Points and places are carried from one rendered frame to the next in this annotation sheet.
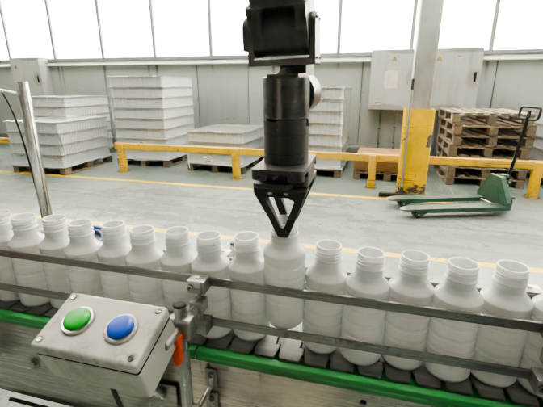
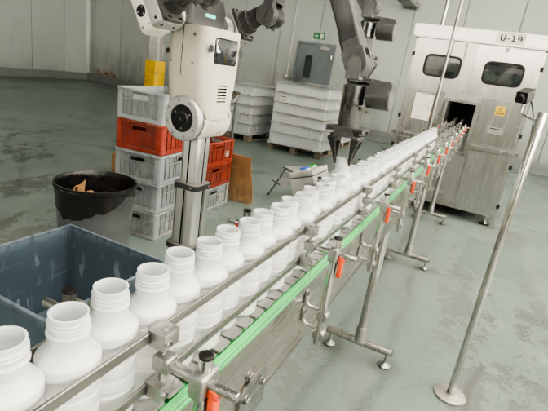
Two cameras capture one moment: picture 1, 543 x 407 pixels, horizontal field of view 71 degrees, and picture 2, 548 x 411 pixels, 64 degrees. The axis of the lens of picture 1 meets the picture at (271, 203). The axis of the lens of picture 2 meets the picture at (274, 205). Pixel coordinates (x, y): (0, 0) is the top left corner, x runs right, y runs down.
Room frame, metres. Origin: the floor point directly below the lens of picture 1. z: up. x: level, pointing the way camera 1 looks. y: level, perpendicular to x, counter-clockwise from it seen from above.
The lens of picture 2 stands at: (0.50, -1.18, 1.41)
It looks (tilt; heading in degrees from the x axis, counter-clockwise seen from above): 18 degrees down; 99
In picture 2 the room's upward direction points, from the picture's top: 9 degrees clockwise
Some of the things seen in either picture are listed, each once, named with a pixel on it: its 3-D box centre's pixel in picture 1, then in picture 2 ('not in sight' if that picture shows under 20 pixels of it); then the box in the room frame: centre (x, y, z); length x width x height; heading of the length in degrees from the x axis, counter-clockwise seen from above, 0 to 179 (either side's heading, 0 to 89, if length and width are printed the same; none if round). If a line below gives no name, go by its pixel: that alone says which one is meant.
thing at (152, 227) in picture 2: not in sight; (156, 212); (-0.96, 2.04, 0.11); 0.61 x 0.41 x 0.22; 81
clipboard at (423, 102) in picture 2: not in sight; (422, 105); (1.22, 4.29, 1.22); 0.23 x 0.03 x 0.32; 165
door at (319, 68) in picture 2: not in sight; (310, 85); (-0.83, 10.50, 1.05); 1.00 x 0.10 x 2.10; 165
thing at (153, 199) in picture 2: not in sight; (157, 186); (-0.97, 2.04, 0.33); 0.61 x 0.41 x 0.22; 81
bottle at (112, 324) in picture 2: not in sight; (108, 351); (0.29, -0.81, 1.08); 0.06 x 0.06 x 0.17
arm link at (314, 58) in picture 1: (290, 69); (371, 83); (0.52, -0.02, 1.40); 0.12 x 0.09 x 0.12; 164
